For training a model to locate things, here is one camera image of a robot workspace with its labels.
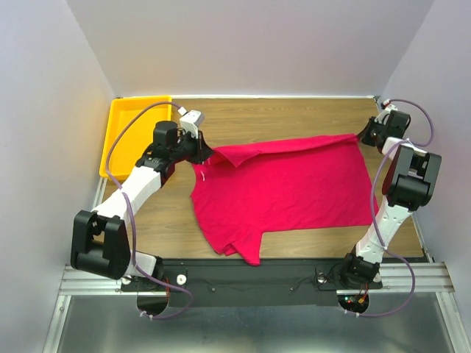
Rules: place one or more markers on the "left aluminium side rail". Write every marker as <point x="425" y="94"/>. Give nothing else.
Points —
<point x="89" y="229"/>

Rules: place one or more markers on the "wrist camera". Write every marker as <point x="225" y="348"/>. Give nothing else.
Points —
<point x="386" y="108"/>
<point x="190" y="121"/>

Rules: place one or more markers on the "aluminium frame rail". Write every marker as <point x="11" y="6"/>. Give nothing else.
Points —
<point x="429" y="278"/>

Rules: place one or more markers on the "yellow plastic tray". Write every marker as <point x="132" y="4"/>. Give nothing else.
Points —
<point x="134" y="141"/>

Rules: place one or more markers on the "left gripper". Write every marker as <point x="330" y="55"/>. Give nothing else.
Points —
<point x="202" y="151"/>

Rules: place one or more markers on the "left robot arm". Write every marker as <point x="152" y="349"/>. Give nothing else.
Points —
<point x="100" y="243"/>

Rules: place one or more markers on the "silver knob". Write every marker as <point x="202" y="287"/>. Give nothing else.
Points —
<point x="321" y="278"/>

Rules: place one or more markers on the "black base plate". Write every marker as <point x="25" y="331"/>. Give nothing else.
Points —
<point x="233" y="283"/>

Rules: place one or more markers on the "red t shirt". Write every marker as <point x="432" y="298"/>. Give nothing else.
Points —
<point x="244" y="191"/>

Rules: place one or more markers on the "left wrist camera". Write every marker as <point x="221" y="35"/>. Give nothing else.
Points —
<point x="190" y="121"/>

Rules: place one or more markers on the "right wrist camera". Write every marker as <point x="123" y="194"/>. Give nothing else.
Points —
<point x="386" y="108"/>

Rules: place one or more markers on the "white knob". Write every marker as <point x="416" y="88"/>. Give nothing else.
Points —
<point x="181" y="279"/>

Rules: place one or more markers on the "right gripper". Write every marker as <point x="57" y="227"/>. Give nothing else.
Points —
<point x="363" y="135"/>

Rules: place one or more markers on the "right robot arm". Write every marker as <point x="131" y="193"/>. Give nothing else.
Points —
<point x="409" y="185"/>

